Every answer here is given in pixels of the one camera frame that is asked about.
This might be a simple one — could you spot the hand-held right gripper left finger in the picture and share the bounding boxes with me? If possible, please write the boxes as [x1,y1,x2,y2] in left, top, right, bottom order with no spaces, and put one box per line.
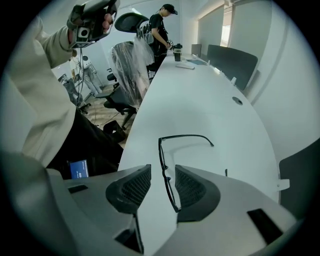
[46,163,153,256]

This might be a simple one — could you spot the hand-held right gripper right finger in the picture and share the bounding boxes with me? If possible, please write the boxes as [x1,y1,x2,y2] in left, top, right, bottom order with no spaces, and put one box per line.
[153,164,305,256]

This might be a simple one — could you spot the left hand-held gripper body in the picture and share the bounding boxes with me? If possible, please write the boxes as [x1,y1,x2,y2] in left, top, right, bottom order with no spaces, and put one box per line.
[66,0,119,50]

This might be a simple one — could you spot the black-framed eyeglasses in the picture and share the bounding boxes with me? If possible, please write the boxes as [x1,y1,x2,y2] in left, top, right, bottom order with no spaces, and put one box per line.
[158,134,229,214]

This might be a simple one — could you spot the person's left forearm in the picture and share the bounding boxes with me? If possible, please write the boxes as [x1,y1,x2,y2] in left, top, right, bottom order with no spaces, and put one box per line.
[34,24,76,70]

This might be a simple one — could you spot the person's right forearm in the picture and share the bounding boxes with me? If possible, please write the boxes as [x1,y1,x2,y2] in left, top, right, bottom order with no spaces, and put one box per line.
[0,149,63,256]

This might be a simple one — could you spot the person's left hand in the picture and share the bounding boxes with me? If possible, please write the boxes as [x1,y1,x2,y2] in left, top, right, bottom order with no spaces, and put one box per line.
[101,12,114,35]

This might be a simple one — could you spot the small blue-screen device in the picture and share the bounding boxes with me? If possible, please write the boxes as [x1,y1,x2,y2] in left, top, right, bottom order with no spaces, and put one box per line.
[66,159,89,180]

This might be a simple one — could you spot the white humanoid robot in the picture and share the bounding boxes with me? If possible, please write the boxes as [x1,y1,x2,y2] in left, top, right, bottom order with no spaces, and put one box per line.
[79,54,103,95]

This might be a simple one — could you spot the plastic-wrapped office chair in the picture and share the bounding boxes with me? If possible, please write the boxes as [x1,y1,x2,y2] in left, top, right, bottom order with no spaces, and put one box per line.
[102,12,155,131]

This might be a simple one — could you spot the person's black trousers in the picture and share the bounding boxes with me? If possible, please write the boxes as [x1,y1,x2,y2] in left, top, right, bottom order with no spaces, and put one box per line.
[46,108,125,180]

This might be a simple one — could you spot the metal wheeled stand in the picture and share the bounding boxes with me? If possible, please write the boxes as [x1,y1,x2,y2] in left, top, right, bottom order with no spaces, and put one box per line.
[58,73,92,115]

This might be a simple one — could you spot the black floor bag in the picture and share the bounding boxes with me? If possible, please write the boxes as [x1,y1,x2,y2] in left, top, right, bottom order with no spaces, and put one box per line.
[102,120,127,143]

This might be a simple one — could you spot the dark desk divider panel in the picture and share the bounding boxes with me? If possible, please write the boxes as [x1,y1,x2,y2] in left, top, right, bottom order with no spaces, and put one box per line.
[206,44,259,91]
[191,43,203,57]
[278,139,320,221]

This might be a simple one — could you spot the black bottle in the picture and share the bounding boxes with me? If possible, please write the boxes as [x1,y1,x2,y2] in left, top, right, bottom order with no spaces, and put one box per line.
[173,43,183,62]

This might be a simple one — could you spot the person's beige sweatshirt torso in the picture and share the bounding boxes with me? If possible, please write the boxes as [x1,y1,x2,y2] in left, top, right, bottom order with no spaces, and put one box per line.
[4,14,78,171]

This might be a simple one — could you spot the flat rectangular phone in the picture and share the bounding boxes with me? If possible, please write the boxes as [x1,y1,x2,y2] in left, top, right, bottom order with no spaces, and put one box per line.
[175,63,196,71]

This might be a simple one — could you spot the grey roller blind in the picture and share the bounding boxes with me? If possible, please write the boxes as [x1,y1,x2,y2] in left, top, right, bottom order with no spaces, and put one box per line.
[234,2,273,55]
[197,7,225,48]

